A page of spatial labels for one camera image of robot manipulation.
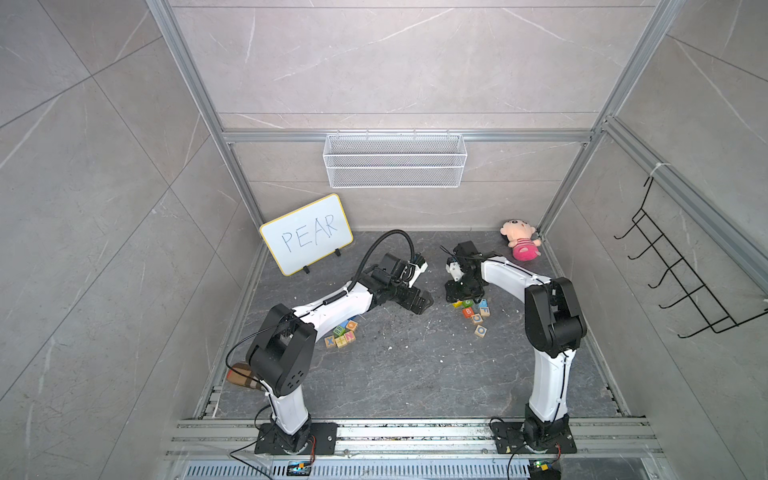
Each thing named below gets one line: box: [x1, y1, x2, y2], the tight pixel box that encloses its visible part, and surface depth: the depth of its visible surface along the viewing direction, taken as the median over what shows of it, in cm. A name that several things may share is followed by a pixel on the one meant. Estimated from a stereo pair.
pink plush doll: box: [500, 219, 541, 262], surface depth 113 cm
